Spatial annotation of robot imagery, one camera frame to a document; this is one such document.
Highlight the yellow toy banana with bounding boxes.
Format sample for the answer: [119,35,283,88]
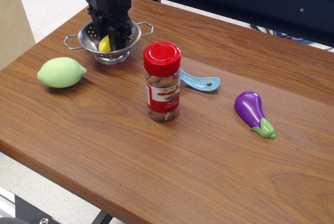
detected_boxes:
[98,34,134,52]

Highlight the small steel colander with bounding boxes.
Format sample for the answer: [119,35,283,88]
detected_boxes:
[63,21,154,65]

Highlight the light wooden panel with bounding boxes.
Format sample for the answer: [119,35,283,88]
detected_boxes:
[1,0,35,69]

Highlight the blue and black cables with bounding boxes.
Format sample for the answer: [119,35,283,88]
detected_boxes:
[250,23,334,52]

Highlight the light blue toy spoon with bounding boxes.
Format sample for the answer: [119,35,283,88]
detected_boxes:
[180,69,220,92]

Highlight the green toy lime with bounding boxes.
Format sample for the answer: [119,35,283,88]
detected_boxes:
[37,57,87,88]

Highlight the purple toy eggplant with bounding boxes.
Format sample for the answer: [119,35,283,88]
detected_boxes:
[234,91,276,139]

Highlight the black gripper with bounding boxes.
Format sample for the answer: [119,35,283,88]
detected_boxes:
[86,0,135,51]

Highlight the aluminium rail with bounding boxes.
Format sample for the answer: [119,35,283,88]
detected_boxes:
[0,186,16,218]

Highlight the black table leg bracket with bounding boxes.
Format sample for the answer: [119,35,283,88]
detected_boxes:
[0,194,113,224]

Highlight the red-lidded bay leaves jar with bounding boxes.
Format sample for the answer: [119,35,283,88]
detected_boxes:
[143,41,181,122]

